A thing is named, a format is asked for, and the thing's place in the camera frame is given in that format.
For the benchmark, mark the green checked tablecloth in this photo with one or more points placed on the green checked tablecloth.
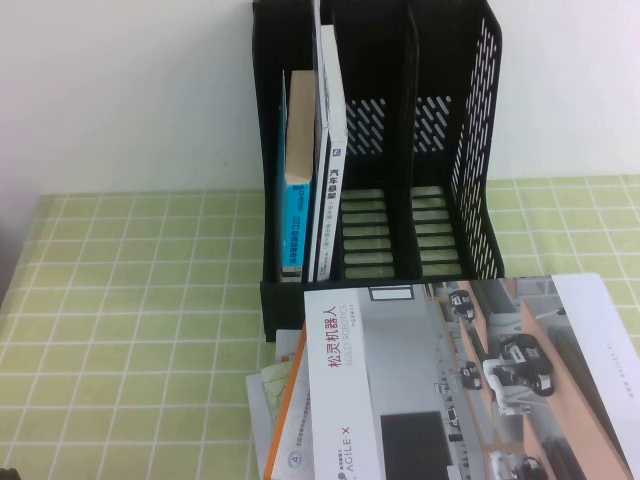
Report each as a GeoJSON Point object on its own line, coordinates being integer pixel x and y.
{"type": "Point", "coordinates": [125, 300]}

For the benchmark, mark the cyan book with beige pages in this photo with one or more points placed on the cyan book with beige pages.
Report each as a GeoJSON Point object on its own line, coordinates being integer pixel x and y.
{"type": "Point", "coordinates": [299, 130]}

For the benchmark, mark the white book with orange stripe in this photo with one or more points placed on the white book with orange stripe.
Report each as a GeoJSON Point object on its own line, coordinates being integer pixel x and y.
{"type": "Point", "coordinates": [295, 445]}

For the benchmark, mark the thin white booklet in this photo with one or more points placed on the thin white booklet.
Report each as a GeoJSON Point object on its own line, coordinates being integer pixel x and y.
{"type": "Point", "coordinates": [316, 45]}

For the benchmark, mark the plain white booklet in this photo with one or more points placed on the plain white booklet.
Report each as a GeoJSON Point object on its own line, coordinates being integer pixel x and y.
{"type": "Point", "coordinates": [287, 342]}

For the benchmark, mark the AgileX robotics brochure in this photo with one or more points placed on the AgileX robotics brochure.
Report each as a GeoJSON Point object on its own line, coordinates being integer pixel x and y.
{"type": "Point", "coordinates": [450, 375]}

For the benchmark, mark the teal book with white spine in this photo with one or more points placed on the teal book with white spine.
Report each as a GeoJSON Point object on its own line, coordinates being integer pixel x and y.
{"type": "Point", "coordinates": [332, 100]}

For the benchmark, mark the white paper with red letters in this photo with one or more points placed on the white paper with red letters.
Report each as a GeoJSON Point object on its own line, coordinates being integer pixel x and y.
{"type": "Point", "coordinates": [257, 415]}

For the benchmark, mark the map print booklet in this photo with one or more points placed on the map print booklet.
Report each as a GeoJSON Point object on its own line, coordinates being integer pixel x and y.
{"type": "Point", "coordinates": [277, 395]}

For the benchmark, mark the black perforated plastic book holder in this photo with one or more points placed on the black perforated plastic book holder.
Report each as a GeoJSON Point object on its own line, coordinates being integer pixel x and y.
{"type": "Point", "coordinates": [375, 60]}

